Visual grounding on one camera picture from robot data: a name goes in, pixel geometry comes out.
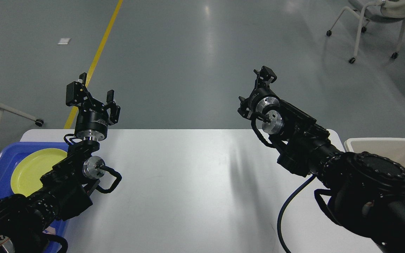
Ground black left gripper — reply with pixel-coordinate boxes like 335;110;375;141
65;73;121;141

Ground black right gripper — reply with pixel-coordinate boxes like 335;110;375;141
237;66;280;120

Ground yellow plastic plate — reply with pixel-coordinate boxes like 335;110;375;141
10;148;66;196

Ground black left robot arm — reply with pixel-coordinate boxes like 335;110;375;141
0;72;122;253

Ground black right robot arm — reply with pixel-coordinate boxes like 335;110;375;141
238;66;405;253

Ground blue plastic tray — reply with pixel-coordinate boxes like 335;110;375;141
0;142;68;253

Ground pink mug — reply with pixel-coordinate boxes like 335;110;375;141
43;226;56;235

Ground white chair top right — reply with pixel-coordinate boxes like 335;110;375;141
326;0;405;64

